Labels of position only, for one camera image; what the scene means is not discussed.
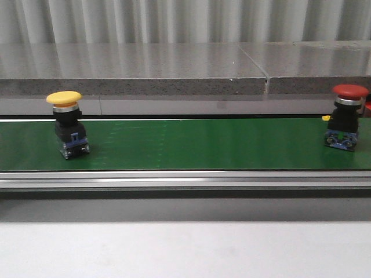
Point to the yellow push button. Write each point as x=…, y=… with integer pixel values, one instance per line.
x=71, y=133

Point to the red push button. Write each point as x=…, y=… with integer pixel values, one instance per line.
x=343, y=123

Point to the green conveyor belt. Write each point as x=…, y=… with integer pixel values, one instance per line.
x=184, y=153

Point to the grey stone counter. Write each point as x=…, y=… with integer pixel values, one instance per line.
x=135, y=79

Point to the red plastic tray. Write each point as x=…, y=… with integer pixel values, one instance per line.
x=367, y=109

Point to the white pleated curtain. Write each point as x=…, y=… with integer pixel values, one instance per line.
x=183, y=21

